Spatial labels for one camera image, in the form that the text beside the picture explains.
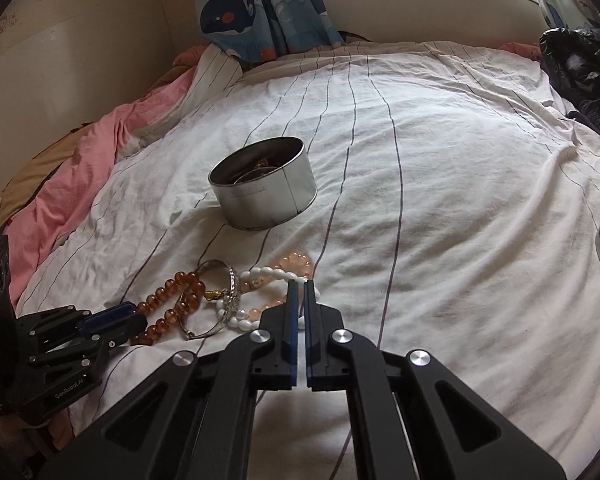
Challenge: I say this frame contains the silver bangle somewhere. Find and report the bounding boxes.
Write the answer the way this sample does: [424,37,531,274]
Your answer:
[180,259,242,340]

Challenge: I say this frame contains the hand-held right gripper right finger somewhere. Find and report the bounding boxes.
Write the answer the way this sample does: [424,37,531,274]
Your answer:
[304,279,568,480]

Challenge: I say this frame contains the pink blanket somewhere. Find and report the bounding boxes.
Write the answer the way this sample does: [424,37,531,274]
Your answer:
[2,45,208,301]

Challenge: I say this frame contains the peach bead bracelet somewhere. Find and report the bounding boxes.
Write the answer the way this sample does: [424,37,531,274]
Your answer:
[240,252,313,323]

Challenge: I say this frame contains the white bead bracelet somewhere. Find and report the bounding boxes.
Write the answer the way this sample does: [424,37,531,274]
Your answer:
[216,269,321,333]

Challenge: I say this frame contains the brown bed sheet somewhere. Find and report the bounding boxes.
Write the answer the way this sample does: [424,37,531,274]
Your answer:
[0,120,106,216]

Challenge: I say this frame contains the round silver metal tin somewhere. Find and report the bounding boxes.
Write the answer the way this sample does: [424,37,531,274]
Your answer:
[208,136,318,231]

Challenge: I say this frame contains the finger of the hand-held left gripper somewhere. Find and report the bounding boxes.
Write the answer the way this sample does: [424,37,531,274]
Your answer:
[17,301,139,341]
[27,314,149,366]

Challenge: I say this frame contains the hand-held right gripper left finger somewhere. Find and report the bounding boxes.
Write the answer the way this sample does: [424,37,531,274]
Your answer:
[40,279,301,480]

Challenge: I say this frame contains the amber bead bracelet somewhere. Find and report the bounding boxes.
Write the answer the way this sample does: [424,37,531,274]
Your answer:
[130,270,231,346]

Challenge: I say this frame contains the black puffer jacket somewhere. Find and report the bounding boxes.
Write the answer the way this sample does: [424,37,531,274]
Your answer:
[537,25,600,106]

